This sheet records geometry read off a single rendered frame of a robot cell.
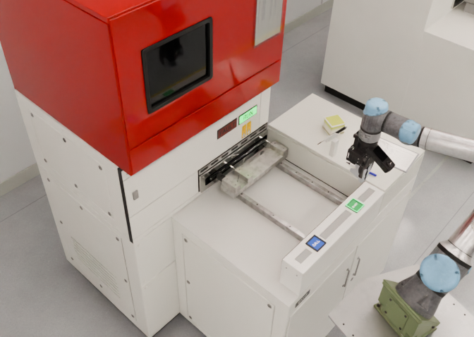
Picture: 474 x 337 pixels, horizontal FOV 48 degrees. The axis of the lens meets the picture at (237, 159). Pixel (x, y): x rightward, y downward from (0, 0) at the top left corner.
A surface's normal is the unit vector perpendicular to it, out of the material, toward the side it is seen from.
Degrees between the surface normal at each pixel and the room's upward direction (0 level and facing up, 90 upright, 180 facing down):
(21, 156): 90
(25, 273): 0
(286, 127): 0
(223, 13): 90
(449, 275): 56
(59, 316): 0
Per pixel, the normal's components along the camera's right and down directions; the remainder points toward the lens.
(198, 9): 0.74, 0.47
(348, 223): 0.03, -0.73
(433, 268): -0.52, 0.01
